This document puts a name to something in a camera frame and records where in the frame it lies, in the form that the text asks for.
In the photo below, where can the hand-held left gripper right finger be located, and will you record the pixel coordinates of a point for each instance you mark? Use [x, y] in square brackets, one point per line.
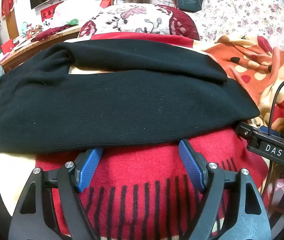
[190, 165]

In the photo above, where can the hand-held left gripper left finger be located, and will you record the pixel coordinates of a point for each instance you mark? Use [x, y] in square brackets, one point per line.
[90, 169]

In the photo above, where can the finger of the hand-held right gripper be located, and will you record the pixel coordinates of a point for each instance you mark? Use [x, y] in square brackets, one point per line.
[244, 131]

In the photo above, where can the black pants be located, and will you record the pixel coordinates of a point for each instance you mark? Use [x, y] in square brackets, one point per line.
[107, 110]

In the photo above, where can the red orange printed blanket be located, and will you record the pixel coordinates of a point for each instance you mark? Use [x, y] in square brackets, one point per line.
[157, 170]

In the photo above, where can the white floral quilt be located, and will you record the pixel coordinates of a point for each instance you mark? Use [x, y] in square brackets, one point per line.
[244, 12]

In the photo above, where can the wooden desk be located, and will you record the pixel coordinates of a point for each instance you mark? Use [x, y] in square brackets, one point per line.
[24, 53]

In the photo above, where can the dark red cloth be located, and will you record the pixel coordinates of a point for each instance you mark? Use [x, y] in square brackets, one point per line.
[48, 33]

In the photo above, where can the red envelope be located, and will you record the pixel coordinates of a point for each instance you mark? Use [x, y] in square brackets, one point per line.
[7, 47]

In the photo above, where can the small toy figures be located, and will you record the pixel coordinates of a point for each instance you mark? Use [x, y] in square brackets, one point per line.
[31, 30]

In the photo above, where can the red floral pillow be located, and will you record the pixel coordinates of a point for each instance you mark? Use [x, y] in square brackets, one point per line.
[132, 17]

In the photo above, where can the red paper sign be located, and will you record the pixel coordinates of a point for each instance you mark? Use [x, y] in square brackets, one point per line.
[47, 13]

